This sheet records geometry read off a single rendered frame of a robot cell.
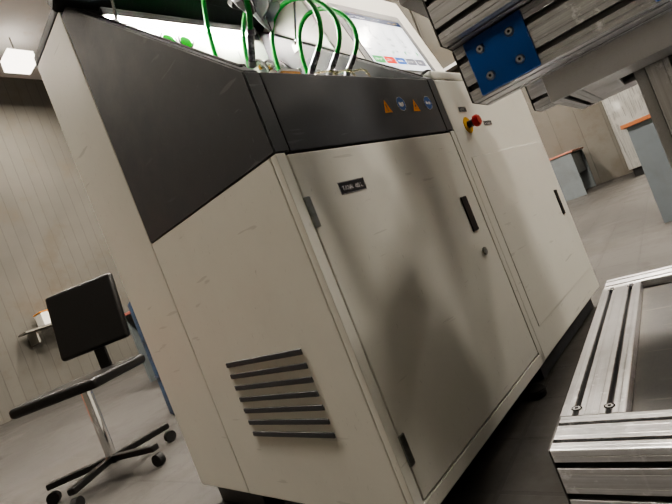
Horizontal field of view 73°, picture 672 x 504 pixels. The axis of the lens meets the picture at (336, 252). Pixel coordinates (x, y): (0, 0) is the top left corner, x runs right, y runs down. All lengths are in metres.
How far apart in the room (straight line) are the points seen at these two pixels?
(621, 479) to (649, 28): 0.61
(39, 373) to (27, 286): 1.63
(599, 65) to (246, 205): 0.65
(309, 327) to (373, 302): 0.13
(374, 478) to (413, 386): 0.19
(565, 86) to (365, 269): 0.46
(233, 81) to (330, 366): 0.56
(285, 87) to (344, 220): 0.28
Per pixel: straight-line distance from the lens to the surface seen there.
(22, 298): 10.18
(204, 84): 0.98
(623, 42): 0.84
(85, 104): 1.49
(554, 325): 1.59
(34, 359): 10.04
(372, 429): 0.89
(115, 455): 2.49
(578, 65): 0.84
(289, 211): 0.83
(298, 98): 0.94
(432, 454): 0.97
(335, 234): 0.86
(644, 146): 3.46
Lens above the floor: 0.58
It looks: level
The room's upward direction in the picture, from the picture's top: 22 degrees counter-clockwise
